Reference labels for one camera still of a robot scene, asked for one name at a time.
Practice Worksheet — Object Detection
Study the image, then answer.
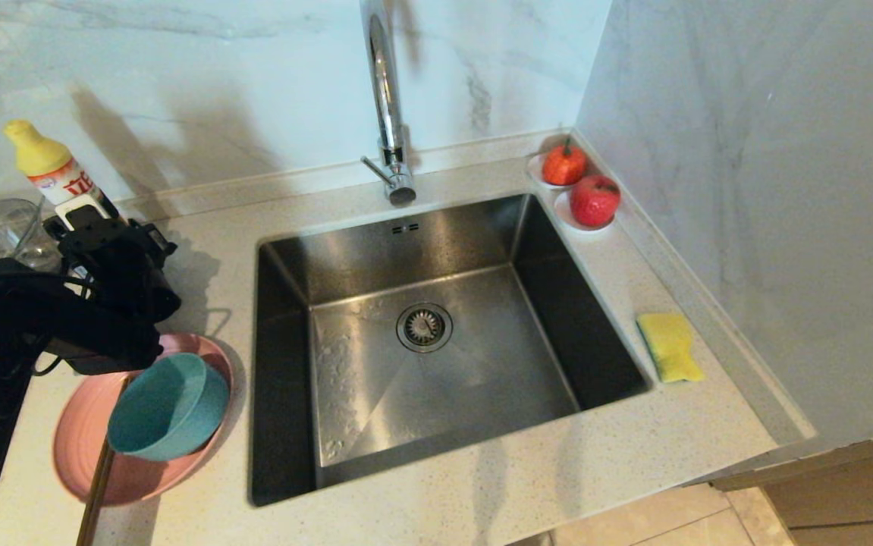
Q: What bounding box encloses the brown wooden chopstick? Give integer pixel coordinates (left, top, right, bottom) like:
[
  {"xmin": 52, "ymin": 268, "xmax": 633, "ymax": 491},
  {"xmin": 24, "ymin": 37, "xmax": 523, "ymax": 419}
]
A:
[
  {"xmin": 87, "ymin": 378, "xmax": 130, "ymax": 546},
  {"xmin": 76, "ymin": 444, "xmax": 112, "ymax": 546}
]

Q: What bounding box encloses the chrome kitchen faucet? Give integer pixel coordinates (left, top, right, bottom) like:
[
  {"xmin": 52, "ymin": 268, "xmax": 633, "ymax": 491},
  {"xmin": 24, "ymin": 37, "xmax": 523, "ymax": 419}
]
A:
[{"xmin": 359, "ymin": 0, "xmax": 418, "ymax": 207}]

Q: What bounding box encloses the stainless steel sink basin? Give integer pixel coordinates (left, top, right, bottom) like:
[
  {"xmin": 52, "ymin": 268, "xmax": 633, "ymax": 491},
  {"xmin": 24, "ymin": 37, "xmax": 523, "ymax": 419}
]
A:
[{"xmin": 249, "ymin": 192, "xmax": 653, "ymax": 507}]

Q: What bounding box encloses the small white dish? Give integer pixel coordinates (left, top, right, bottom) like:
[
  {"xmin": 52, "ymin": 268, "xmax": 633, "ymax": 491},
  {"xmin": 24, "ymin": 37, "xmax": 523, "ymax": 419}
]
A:
[
  {"xmin": 527, "ymin": 152, "xmax": 590, "ymax": 190},
  {"xmin": 554, "ymin": 190, "xmax": 619, "ymax": 232}
]

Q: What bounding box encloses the red apple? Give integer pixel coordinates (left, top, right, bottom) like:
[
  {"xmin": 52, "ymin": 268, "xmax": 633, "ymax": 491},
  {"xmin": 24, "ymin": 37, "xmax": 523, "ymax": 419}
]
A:
[{"xmin": 570, "ymin": 174, "xmax": 623, "ymax": 228}]

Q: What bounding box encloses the pink round plate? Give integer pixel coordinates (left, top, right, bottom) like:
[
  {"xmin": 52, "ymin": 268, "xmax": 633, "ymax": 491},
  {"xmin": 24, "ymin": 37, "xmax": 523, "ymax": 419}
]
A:
[{"xmin": 53, "ymin": 332, "xmax": 234, "ymax": 507}]

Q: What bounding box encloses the yellow fish-shaped sponge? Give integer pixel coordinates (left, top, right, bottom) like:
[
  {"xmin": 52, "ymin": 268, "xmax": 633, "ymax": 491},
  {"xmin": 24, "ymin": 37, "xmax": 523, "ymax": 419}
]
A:
[{"xmin": 636, "ymin": 312, "xmax": 706, "ymax": 384}]

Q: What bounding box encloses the blue bowl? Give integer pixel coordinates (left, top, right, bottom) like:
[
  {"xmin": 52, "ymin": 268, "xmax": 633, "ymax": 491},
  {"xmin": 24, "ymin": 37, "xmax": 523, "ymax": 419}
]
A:
[{"xmin": 106, "ymin": 353, "xmax": 230, "ymax": 462}]

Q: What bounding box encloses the orange dish soap bottle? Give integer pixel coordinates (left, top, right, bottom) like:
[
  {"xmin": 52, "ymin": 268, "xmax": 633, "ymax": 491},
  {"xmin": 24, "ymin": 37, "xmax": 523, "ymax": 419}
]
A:
[{"xmin": 4, "ymin": 119, "xmax": 123, "ymax": 228}]

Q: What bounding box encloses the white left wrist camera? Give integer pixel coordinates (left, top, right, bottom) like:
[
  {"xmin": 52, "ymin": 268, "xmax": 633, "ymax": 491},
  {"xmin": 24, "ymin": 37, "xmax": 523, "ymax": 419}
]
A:
[{"xmin": 56, "ymin": 197, "xmax": 108, "ymax": 229}]

